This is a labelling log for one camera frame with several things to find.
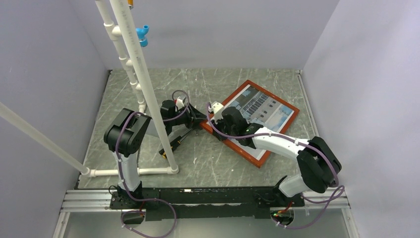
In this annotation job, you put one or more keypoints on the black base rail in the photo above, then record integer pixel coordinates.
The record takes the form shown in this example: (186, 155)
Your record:
(206, 202)

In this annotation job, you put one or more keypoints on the blue pipe fitting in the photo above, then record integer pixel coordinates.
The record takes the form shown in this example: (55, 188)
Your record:
(142, 35)

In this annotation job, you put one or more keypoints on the red wooden picture frame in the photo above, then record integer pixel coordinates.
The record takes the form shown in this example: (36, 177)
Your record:
(257, 105)

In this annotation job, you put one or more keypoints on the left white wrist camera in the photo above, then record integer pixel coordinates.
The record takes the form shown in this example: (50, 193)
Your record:
(179, 104)

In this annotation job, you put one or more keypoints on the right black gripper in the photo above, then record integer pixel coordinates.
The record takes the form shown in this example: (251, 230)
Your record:
(219, 136)

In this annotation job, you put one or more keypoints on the orange pipe fitting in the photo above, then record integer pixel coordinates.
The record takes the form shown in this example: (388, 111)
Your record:
(130, 3)

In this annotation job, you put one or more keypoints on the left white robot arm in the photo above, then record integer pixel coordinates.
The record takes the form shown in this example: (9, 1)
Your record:
(125, 134)

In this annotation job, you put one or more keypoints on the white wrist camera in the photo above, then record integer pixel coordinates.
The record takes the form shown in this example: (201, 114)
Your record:
(179, 104)
(216, 109)

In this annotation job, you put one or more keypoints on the white PVC pipe stand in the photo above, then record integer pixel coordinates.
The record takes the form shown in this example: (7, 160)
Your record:
(123, 34)

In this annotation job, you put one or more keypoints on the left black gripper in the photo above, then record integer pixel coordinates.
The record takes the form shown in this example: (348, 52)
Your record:
(194, 117)

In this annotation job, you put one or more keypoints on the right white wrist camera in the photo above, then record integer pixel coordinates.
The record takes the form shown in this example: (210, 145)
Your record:
(216, 109)

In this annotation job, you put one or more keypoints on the aluminium extrusion frame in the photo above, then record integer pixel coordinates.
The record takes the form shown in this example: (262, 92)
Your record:
(98, 200)

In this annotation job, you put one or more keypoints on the steel claw hammer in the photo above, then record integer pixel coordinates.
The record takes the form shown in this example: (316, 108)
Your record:
(181, 137)

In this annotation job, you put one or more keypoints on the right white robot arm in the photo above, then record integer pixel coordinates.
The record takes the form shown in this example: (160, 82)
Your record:
(318, 167)

